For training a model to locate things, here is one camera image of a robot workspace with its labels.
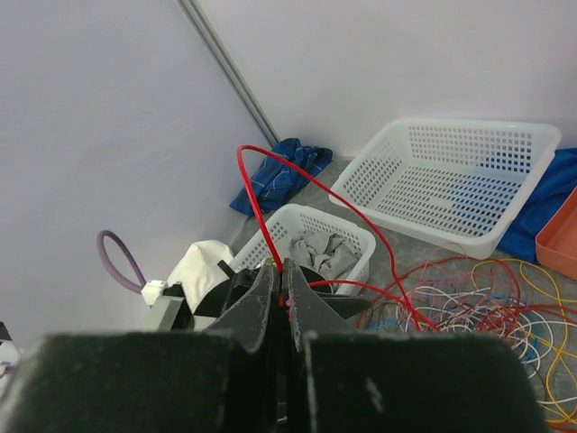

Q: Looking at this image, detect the small white plastic basket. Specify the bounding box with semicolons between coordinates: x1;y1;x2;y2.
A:
229;203;377;297

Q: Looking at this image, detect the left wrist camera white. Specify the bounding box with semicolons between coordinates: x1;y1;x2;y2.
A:
141;280;169;307

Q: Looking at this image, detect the orange plastic tray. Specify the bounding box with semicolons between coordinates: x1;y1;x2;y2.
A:
536;189;577;280

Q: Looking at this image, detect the pink cable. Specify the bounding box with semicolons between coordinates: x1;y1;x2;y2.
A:
405;243;533;326

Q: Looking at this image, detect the grey cloth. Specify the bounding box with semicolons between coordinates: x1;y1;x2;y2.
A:
288;231;360;280

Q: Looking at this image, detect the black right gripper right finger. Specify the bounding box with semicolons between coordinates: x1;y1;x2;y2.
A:
283;262;547;432

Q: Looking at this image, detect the yellow cable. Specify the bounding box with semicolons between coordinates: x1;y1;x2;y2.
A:
471;259;577;428

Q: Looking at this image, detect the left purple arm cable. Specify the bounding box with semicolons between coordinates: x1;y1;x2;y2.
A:
96;229;147;292

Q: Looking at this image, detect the black hat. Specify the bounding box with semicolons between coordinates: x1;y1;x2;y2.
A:
299;265;359;299

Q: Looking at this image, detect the blue plaid cloth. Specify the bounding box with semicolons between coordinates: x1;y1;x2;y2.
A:
250;138;334;214

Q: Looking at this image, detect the white cable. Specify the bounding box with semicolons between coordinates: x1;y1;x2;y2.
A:
396;283;555;380

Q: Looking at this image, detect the left corner aluminium post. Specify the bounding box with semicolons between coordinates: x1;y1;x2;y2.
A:
178;0;279;147

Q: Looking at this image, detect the large white plastic basket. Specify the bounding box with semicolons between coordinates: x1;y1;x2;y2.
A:
329;118;562;259

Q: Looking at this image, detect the blue cable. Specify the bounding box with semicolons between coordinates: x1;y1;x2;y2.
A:
367;295;555;366

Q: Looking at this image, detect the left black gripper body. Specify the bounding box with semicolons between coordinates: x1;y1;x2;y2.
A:
157;261;260;332

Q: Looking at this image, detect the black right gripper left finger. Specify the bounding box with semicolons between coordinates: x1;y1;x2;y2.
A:
1;267;279;432

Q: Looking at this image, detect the white cloth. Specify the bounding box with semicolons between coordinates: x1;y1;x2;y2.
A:
167;240;234;312

